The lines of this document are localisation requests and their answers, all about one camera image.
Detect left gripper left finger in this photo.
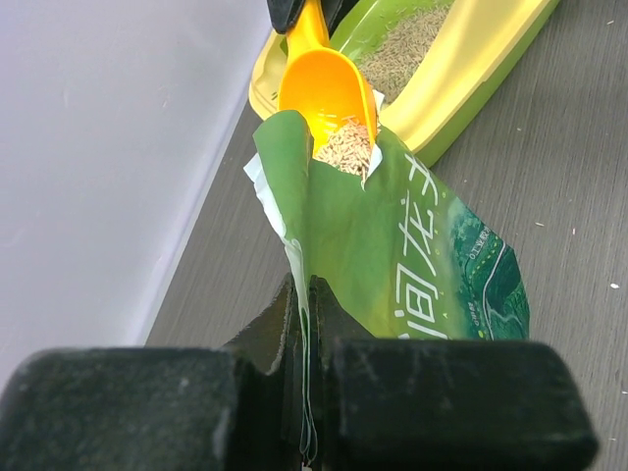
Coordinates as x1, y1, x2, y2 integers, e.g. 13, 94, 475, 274
1, 277, 301, 470

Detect yellow plastic scoop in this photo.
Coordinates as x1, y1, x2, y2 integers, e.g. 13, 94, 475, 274
278, 1, 378, 180

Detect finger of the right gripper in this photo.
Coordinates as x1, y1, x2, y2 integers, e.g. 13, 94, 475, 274
266, 0, 305, 34

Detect green cat litter bag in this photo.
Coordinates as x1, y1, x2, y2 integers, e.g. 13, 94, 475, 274
242, 109, 532, 457

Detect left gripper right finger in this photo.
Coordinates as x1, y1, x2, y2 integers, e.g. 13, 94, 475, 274
309, 277, 600, 470

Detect yellow green litter box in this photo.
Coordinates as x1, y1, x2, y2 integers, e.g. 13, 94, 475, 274
248, 1, 559, 167

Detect clean litter pellets in box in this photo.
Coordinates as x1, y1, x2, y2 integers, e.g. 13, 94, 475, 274
332, 0, 452, 105

